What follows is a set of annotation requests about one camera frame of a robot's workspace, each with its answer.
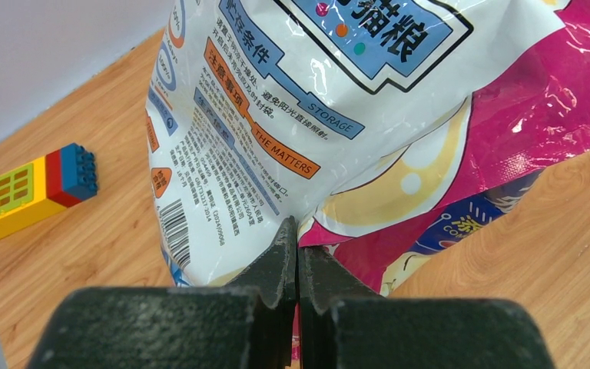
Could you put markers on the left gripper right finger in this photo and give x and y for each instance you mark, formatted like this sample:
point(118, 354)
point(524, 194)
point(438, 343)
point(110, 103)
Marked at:
point(345, 324)

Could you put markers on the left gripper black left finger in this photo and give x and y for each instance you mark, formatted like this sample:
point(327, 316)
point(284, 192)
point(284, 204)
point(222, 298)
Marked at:
point(247, 323)

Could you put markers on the pink pet food bag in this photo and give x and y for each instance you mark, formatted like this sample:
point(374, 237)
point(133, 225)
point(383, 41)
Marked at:
point(389, 130)

